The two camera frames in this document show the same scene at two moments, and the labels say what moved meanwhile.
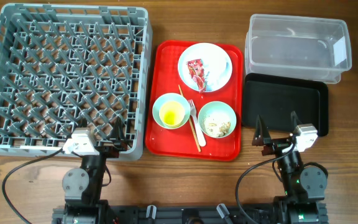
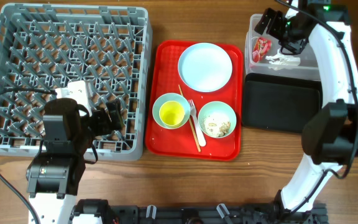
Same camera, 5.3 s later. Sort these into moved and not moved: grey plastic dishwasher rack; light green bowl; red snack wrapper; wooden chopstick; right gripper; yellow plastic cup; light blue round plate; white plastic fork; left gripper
Moved: left gripper; right gripper; red snack wrapper
Not moved: white plastic fork; grey plastic dishwasher rack; yellow plastic cup; light blue round plate; light green bowl; wooden chopstick
